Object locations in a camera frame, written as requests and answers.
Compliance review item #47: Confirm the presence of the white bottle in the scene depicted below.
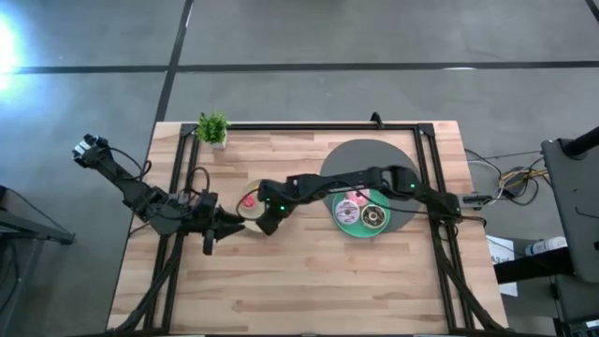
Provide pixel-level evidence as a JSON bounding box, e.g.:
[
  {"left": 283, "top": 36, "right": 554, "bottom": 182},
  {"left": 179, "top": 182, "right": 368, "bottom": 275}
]
[{"left": 524, "top": 236, "right": 569, "bottom": 257}]

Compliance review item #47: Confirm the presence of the black aluminium table frame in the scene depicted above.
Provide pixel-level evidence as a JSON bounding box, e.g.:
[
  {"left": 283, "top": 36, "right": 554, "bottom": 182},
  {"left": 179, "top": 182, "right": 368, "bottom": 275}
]
[{"left": 110, "top": 122, "right": 514, "bottom": 337}]

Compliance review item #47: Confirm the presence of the large purple iced donut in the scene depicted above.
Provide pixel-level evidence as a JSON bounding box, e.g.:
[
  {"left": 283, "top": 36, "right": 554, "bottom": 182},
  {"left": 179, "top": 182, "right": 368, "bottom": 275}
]
[{"left": 333, "top": 198, "right": 361, "bottom": 226}]

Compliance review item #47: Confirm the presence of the white paper sheet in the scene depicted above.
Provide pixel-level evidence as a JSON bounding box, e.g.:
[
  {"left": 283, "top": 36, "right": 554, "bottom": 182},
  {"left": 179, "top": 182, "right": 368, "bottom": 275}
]
[{"left": 485, "top": 233, "right": 519, "bottom": 298}]

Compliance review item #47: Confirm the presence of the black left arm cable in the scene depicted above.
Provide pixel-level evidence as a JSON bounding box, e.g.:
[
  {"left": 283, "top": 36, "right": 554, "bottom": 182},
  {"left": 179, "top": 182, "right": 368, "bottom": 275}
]
[{"left": 106, "top": 146, "right": 212, "bottom": 197}]

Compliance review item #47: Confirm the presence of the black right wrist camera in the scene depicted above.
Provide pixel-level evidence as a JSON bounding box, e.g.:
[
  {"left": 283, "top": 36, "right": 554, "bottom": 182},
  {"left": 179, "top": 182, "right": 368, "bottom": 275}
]
[{"left": 255, "top": 212, "right": 284, "bottom": 237}]

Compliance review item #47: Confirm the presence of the small green potted plant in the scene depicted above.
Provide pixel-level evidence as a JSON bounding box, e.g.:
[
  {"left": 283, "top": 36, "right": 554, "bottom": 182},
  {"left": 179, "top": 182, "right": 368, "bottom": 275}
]
[{"left": 195, "top": 111, "right": 232, "bottom": 151}]

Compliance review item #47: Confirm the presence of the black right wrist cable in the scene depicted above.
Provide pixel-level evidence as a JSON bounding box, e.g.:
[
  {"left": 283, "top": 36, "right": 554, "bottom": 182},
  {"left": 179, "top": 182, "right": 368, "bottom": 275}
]
[{"left": 234, "top": 185, "right": 262, "bottom": 222}]

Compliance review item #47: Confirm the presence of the black shelf beam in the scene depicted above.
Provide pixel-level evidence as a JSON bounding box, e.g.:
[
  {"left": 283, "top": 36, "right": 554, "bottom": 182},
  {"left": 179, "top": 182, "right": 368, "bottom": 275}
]
[{"left": 493, "top": 246, "right": 576, "bottom": 286}]

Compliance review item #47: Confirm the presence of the yellow and black cable bundle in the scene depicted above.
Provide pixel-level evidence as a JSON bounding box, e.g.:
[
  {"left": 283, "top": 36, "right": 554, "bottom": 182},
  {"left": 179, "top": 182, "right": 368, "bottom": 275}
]
[{"left": 464, "top": 148, "right": 551, "bottom": 208}]

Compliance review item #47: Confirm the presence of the green round plate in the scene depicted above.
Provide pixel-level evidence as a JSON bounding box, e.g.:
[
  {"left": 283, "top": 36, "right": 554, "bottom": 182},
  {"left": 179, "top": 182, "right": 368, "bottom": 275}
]
[{"left": 331, "top": 186, "right": 392, "bottom": 239}]

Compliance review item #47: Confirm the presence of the grey cart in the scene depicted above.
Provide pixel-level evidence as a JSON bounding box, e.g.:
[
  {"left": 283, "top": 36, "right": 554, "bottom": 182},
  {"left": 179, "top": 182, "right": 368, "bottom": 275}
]
[{"left": 541, "top": 138, "right": 599, "bottom": 285}]

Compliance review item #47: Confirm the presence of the large chocolate sprinkled donut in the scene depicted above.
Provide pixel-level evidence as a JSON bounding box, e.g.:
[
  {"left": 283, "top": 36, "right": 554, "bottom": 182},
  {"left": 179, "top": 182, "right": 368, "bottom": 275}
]
[{"left": 359, "top": 203, "right": 387, "bottom": 230}]

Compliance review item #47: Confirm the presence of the beige round plate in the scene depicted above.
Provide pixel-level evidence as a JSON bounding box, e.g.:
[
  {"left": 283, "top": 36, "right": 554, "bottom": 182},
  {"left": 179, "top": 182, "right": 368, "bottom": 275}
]
[{"left": 236, "top": 179, "right": 283, "bottom": 234}]

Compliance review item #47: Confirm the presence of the large pink iced donut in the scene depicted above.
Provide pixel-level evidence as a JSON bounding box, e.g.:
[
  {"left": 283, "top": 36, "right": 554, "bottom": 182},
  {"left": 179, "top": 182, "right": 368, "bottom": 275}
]
[{"left": 345, "top": 189, "right": 372, "bottom": 208}]

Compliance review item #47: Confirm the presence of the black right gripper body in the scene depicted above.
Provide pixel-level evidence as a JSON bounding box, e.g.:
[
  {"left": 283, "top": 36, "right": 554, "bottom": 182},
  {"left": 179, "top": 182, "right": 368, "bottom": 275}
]
[{"left": 256, "top": 179, "right": 296, "bottom": 218}]

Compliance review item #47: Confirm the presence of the grey connector box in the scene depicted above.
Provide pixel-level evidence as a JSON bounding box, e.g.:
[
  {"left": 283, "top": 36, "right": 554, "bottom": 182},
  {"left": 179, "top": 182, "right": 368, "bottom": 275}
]
[{"left": 458, "top": 192, "right": 494, "bottom": 210}]

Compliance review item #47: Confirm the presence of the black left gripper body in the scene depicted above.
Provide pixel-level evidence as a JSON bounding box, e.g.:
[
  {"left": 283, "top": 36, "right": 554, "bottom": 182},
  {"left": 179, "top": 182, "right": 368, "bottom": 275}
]
[{"left": 188, "top": 190, "right": 222, "bottom": 241}]

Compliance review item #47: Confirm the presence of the black side stand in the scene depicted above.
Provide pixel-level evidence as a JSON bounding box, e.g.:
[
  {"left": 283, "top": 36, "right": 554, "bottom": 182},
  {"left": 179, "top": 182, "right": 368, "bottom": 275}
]
[{"left": 0, "top": 184, "right": 76, "bottom": 247}]

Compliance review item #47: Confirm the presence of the grey round mat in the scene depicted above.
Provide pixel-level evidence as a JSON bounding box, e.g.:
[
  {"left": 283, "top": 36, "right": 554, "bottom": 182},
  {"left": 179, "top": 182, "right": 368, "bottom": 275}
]
[{"left": 319, "top": 138, "right": 425, "bottom": 234}]

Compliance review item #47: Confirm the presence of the black pole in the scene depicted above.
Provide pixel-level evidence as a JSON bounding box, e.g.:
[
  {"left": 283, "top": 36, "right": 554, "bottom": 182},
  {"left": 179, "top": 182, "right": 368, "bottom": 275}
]
[{"left": 562, "top": 125, "right": 599, "bottom": 159}]

